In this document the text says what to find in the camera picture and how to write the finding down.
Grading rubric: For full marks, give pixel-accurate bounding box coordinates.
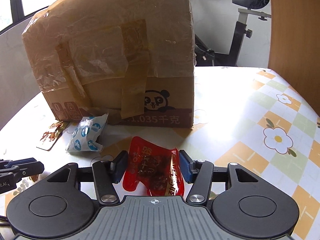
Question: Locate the red snack packet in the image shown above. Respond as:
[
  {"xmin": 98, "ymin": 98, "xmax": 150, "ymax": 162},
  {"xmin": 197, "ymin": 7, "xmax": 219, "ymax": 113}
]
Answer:
[{"xmin": 122, "ymin": 136, "xmax": 187, "ymax": 197}]

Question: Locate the wooden panel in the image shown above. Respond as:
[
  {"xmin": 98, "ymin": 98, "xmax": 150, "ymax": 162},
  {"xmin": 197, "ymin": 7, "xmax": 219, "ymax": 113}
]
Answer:
[{"xmin": 267, "ymin": 0, "xmax": 320, "ymax": 120}]

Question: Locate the black exercise bike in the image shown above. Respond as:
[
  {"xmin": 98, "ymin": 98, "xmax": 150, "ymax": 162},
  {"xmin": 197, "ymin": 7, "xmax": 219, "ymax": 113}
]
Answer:
[{"xmin": 189, "ymin": 0, "xmax": 272, "ymax": 68}]

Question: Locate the blue dotted white packet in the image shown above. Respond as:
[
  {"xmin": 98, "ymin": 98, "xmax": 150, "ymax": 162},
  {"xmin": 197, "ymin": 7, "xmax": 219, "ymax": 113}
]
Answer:
[{"xmin": 65, "ymin": 114, "xmax": 109, "ymax": 153}]

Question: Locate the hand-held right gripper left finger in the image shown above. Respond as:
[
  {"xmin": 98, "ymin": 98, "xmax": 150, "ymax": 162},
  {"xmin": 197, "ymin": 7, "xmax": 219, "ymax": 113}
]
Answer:
[{"xmin": 47, "ymin": 151, "xmax": 128, "ymax": 205}]

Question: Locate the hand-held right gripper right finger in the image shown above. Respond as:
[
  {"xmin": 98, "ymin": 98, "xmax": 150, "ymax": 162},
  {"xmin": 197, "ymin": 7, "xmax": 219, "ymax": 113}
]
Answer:
[{"xmin": 179, "ymin": 149, "xmax": 259, "ymax": 203}]

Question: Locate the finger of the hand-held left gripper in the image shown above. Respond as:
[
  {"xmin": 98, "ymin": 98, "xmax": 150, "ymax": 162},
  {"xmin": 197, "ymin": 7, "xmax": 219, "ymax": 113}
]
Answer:
[
  {"xmin": 0, "ymin": 157, "xmax": 36, "ymax": 168},
  {"xmin": 0, "ymin": 162, "xmax": 45, "ymax": 183}
]

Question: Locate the tan brown-print snack packet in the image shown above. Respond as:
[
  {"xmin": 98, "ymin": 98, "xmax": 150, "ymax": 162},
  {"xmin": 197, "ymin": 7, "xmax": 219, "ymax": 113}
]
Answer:
[{"xmin": 36, "ymin": 121, "xmax": 69, "ymax": 152}]

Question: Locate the cardboard box with plastic liner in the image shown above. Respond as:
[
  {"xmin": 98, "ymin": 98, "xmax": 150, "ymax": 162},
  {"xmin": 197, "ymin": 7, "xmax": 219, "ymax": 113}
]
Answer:
[{"xmin": 21, "ymin": 0, "xmax": 198, "ymax": 128}]

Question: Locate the black window frame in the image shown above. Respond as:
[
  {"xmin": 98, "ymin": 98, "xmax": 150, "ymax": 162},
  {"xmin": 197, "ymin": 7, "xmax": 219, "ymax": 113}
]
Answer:
[{"xmin": 0, "ymin": 0, "xmax": 50, "ymax": 37}]

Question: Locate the floral checked tablecloth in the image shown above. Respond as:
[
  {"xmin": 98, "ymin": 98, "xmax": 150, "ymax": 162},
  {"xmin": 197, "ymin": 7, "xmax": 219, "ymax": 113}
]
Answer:
[{"xmin": 0, "ymin": 65, "xmax": 320, "ymax": 240}]

